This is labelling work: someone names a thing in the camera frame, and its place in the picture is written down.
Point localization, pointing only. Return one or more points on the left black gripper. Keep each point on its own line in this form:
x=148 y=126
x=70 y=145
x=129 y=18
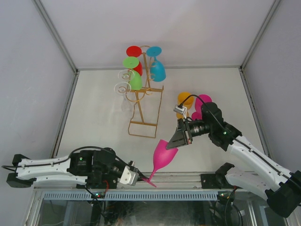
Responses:
x=139 y=178

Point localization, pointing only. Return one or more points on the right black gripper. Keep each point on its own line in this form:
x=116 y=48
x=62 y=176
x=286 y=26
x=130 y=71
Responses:
x=178 y=139

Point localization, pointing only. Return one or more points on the magenta wine glass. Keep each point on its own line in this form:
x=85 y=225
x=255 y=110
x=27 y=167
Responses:
x=197 y=115
x=161 y=158

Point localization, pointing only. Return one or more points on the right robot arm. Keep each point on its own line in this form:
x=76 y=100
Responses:
x=282 y=201

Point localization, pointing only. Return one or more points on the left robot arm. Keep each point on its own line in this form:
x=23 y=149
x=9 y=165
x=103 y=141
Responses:
x=89 y=167

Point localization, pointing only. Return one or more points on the cyan plastic wine glass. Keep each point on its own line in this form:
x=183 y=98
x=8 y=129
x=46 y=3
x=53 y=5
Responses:
x=157 y=70

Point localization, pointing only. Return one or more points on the green plastic wine glass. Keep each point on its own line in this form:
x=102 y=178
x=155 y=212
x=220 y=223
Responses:
x=131 y=63

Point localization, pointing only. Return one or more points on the front clear wine glass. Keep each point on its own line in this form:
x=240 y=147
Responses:
x=122 y=89

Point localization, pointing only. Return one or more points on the clear wine glass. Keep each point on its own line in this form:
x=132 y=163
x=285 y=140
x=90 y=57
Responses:
x=126 y=75
x=122 y=89

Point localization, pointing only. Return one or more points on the rear clear wine glass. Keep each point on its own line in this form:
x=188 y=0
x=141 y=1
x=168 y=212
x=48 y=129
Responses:
x=126 y=75

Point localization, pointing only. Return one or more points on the red plastic wine glass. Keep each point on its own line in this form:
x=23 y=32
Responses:
x=135 y=51

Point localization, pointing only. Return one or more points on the left green led board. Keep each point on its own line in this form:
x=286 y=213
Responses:
x=98 y=195

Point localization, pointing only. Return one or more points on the green led board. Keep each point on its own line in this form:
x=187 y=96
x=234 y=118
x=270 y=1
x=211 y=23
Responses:
x=225 y=197
x=98 y=195

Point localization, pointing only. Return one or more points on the right green led board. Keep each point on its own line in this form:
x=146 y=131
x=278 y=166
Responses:
x=225 y=197

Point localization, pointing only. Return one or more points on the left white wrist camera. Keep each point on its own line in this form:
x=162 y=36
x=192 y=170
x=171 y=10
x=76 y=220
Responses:
x=129 y=177

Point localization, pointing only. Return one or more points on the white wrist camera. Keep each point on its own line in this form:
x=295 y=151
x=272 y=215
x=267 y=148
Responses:
x=181 y=111
x=129 y=177

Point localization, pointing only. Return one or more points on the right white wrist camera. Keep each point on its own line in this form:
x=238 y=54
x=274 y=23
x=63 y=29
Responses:
x=181 y=111

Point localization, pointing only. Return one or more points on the left black base bracket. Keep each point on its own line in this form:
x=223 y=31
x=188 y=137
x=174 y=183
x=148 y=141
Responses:
x=104 y=181

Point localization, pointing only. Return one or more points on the black base bracket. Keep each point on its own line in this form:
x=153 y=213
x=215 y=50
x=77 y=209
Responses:
x=104 y=181
x=213 y=181

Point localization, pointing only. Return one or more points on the gold wire glass rack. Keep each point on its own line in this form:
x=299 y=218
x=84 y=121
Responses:
x=146 y=102

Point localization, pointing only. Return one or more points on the aluminium front rail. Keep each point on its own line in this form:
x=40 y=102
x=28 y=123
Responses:
x=155 y=180

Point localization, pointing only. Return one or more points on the right black base bracket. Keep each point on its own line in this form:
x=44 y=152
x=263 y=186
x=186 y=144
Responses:
x=213 y=181

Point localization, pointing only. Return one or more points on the blue slotted cable duct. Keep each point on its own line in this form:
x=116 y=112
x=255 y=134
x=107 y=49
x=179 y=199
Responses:
x=135 y=196

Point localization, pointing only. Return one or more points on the right aluminium frame post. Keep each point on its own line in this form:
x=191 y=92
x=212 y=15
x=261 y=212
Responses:
x=267 y=20

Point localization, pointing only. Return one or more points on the aluminium frame post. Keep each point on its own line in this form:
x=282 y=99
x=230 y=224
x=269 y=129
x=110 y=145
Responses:
x=54 y=33
x=267 y=20

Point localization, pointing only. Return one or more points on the left aluminium frame post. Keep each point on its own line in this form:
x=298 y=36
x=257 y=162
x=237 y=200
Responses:
x=54 y=33

